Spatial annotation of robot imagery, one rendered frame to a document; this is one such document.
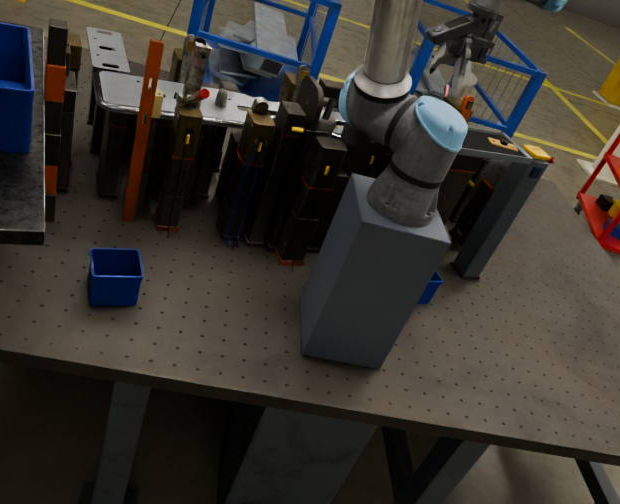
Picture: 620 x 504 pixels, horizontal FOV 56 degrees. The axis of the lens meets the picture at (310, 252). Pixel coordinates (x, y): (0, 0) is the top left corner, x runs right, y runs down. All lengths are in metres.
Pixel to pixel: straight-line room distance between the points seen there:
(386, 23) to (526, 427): 1.01
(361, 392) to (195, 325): 0.42
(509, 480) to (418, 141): 1.62
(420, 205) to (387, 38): 0.33
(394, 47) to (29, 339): 0.92
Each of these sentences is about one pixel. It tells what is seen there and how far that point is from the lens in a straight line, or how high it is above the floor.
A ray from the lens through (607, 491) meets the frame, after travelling 2.40.
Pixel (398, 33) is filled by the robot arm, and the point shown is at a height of 1.44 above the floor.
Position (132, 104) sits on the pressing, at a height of 1.00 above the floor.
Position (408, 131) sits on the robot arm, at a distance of 1.19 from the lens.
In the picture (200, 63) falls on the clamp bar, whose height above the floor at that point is 1.17.
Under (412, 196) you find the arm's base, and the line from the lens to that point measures 1.21.
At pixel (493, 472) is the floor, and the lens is 2.48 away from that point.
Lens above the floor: 1.68
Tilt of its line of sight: 34 degrees down
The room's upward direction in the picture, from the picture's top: 22 degrees clockwise
